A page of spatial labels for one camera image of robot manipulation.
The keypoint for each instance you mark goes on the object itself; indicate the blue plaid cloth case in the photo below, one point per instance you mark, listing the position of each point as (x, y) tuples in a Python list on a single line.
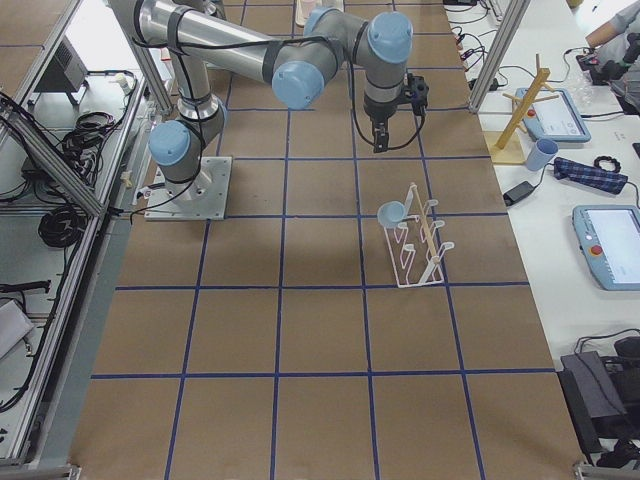
[(605, 174)]

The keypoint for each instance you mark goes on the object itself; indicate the blue teach pendant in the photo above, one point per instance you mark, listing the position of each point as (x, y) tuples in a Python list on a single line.
[(554, 116), (608, 237)]

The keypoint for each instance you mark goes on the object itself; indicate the blue cup on desk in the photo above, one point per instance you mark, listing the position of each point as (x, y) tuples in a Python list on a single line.
[(541, 153)]

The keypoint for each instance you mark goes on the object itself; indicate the black power adapter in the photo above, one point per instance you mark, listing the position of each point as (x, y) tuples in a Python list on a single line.
[(518, 193)]

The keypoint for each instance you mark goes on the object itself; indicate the aluminium frame post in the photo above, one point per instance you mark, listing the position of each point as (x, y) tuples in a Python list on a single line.
[(512, 18)]

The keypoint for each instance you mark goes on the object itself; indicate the wooden mug tree stand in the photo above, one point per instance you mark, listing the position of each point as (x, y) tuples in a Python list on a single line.
[(502, 148)]

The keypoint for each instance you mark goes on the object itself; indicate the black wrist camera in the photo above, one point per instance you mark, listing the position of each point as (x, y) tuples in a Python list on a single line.
[(415, 93)]

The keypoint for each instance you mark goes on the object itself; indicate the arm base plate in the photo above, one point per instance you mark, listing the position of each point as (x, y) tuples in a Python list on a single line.
[(203, 199)]

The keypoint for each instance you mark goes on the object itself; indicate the light blue cup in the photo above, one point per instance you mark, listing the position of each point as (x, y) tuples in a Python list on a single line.
[(391, 213)]

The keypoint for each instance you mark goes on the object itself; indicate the cream serving tray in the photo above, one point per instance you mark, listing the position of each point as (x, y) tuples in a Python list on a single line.
[(303, 9)]

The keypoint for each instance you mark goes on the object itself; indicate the person at desk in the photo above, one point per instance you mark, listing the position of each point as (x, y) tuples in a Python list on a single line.
[(611, 43)]

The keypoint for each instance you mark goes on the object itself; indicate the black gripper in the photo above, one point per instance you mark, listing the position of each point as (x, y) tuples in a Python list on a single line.
[(377, 113)]

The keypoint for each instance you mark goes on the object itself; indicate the white wire cup rack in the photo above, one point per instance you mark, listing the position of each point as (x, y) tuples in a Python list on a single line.
[(416, 253)]

